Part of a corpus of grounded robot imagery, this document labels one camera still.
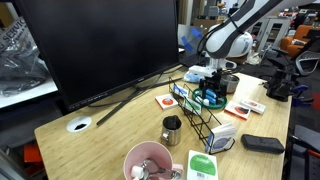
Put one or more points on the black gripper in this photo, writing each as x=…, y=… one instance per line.
x=213, y=81

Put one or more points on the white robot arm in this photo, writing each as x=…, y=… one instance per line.
x=233, y=30

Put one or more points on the white marshmallow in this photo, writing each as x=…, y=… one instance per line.
x=136, y=171
x=206, y=102

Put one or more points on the green round plate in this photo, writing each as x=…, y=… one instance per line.
x=220, y=105

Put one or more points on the silver steel pot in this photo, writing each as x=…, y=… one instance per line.
x=230, y=83

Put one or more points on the white green board book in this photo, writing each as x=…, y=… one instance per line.
x=192, y=106

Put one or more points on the clear plastic snack bag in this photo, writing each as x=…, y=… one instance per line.
x=192, y=77

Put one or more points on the white blue board book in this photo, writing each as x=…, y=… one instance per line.
x=180, y=90

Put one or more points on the white birds board book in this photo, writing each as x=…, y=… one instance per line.
x=253, y=106

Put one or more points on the white book red circle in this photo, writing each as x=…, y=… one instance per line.
x=166, y=101

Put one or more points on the small steel pitcher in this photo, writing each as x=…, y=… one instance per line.
x=171, y=131

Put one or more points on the blue tape strips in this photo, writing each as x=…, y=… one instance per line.
x=191, y=38

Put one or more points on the white book green circle cover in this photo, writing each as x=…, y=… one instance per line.
x=202, y=165

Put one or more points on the white metal cabinet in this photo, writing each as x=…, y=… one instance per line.
x=270, y=30

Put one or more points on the pink plastic cup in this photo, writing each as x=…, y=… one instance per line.
x=146, y=156

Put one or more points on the black monitor stand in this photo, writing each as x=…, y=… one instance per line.
x=116, y=106

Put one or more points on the grey mesh office chair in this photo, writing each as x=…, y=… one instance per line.
x=306, y=61

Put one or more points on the orange armchair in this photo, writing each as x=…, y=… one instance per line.
x=298, y=38

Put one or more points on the black cart with orange trim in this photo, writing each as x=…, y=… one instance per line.
x=305, y=150

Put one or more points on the black computer monitor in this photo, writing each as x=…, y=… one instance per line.
x=100, y=46

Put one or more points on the white shelf board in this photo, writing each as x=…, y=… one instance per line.
x=26, y=93

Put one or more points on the orange box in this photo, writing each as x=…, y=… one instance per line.
x=31, y=153

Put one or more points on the black plastic bag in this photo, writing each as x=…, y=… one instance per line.
x=20, y=66

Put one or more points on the printed paper sign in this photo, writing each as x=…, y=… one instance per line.
x=11, y=33

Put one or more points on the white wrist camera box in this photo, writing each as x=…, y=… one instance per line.
x=201, y=70

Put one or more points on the black camera clamp mount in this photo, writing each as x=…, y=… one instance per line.
x=279, y=85

